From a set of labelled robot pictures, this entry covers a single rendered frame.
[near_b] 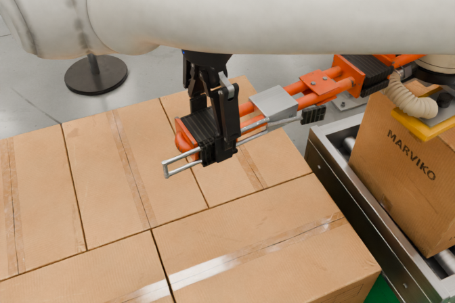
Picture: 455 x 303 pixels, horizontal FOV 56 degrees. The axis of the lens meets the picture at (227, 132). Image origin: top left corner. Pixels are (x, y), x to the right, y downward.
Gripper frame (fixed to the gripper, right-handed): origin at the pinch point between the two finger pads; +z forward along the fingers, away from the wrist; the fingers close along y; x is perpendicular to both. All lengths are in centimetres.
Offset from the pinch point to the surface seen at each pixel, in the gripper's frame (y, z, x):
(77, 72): 190, 119, -1
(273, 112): -2.2, -1.0, -11.3
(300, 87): 1.8, 0.0, -20.1
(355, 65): 0.8, -1.2, -32.7
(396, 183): -3, 52, -61
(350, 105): 80, 120, -134
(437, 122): -12, 11, -47
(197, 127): 0.4, -1.8, 2.3
